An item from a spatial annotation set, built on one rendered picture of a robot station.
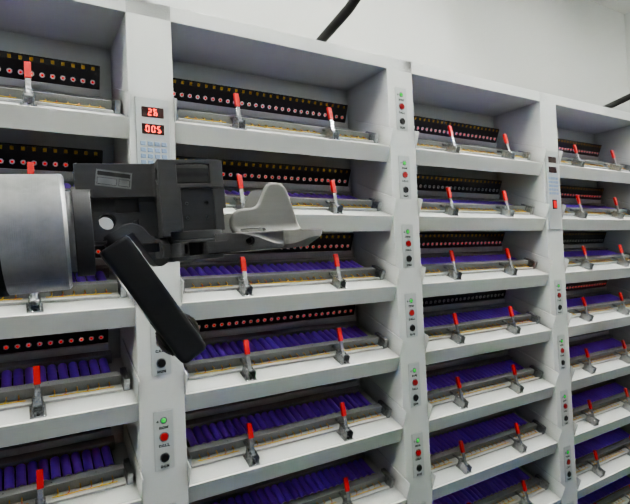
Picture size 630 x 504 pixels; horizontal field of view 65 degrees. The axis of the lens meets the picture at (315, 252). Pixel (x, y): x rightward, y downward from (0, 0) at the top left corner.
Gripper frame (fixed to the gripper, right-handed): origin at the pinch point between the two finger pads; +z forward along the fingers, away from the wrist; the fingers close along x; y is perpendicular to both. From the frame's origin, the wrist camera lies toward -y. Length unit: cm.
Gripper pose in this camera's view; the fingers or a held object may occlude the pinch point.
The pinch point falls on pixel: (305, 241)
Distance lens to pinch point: 47.6
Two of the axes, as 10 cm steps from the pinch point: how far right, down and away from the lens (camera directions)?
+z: 8.9, -0.8, 4.4
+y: -0.9, -10.0, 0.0
